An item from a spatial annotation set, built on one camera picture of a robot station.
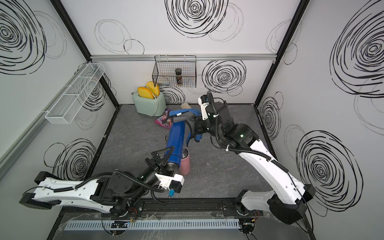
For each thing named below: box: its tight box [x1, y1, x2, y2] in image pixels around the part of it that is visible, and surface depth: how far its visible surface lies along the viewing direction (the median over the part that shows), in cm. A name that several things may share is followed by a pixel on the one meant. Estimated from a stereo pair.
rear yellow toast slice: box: [146, 81, 161, 97], surface depth 107 cm
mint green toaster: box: [131, 91, 167, 117], surface depth 106 cm
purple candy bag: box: [154, 108, 172, 129], surface depth 107 cm
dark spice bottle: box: [175, 67, 183, 87], surface depth 88 cm
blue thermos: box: [164, 120, 186, 171], surface depth 58 cm
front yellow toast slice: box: [137, 87, 155, 99], surface depth 103 cm
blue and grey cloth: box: [168, 108, 202, 158], surface depth 63 cm
